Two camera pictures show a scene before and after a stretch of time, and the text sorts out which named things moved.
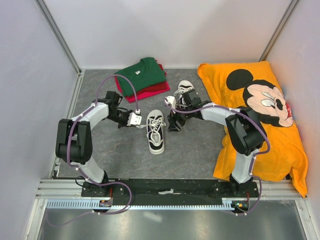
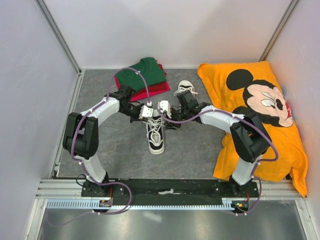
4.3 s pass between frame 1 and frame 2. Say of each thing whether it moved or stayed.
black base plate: stayed
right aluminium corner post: stayed
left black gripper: moved
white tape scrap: stayed
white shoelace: moved
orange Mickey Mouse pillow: stayed
